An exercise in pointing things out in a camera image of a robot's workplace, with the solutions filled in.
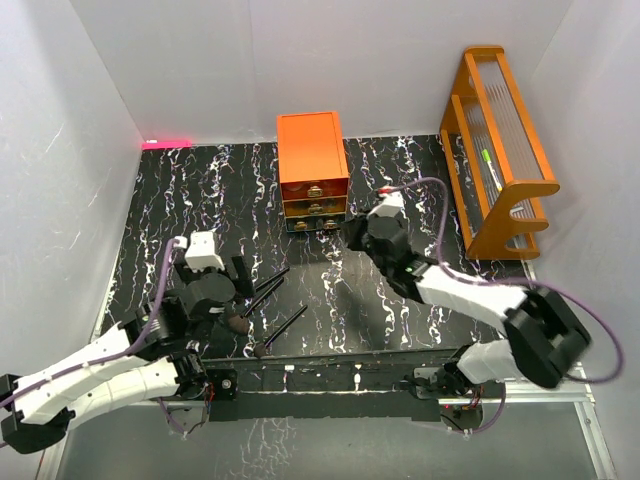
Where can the aluminium mounting rail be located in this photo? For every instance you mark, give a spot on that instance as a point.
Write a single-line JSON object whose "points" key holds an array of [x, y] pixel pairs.
{"points": [[319, 419]]}

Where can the thin black makeup brush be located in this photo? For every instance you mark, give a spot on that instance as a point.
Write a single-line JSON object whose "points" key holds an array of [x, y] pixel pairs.
{"points": [[270, 280]]}

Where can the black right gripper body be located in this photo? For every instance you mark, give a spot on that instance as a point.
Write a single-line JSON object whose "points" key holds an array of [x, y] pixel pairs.
{"points": [[377, 258]]}

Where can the green marker pen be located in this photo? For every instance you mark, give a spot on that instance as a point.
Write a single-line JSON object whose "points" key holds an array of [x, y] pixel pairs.
{"points": [[493, 172]]}

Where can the orange drawer cabinet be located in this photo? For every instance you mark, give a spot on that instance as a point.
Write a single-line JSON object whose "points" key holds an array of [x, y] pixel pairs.
{"points": [[311, 147]]}

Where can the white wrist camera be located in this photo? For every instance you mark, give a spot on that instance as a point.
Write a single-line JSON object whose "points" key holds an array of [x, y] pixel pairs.
{"points": [[201, 252], [390, 203]]}

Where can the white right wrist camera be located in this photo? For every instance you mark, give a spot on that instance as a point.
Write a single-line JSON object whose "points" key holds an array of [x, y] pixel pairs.
{"points": [[390, 203]]}

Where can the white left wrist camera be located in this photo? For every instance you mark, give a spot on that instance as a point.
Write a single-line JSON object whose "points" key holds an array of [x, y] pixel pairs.
{"points": [[201, 252]]}

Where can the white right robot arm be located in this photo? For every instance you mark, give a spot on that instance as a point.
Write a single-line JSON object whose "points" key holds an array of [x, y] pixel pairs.
{"points": [[543, 338]]}

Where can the large fluffy powder brush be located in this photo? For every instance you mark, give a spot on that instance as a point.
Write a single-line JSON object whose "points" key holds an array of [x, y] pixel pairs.
{"points": [[250, 312]]}

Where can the small black makeup brush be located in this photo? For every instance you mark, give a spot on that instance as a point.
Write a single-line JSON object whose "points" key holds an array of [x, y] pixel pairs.
{"points": [[262, 348]]}

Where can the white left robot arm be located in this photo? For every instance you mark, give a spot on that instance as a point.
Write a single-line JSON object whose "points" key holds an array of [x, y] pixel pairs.
{"points": [[144, 356]]}

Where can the pink tape strip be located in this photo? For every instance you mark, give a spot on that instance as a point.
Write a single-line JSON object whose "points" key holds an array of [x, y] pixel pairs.
{"points": [[168, 144]]}

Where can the orange wooden shelf rack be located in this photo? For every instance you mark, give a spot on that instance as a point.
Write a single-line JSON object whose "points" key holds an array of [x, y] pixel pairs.
{"points": [[486, 110]]}

